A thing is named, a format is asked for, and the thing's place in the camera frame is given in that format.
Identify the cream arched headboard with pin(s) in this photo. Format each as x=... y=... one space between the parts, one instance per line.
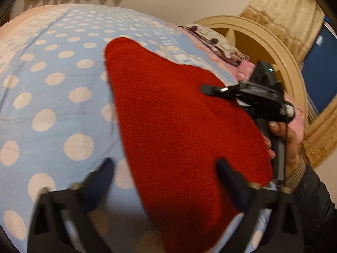
x=276 y=47

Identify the blue printed cloth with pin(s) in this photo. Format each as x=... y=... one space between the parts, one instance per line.
x=184 y=50

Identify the person's right forearm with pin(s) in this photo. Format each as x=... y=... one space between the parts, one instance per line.
x=313 y=203

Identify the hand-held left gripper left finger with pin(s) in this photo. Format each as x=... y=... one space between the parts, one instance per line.
x=101 y=179

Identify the pink and blue dotted quilt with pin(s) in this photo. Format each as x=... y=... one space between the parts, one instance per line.
x=52 y=97

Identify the red knit sweater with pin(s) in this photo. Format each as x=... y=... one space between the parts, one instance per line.
x=171 y=123

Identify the dark blue panel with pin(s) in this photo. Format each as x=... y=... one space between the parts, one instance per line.
x=321 y=71

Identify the person's right hand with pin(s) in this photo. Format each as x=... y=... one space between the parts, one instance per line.
x=293 y=150

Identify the purple printed pillow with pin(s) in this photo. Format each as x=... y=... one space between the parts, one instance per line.
x=210 y=35

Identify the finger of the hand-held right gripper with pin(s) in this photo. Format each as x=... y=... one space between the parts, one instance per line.
x=210 y=89

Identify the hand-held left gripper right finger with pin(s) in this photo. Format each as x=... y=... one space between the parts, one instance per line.
x=231 y=181

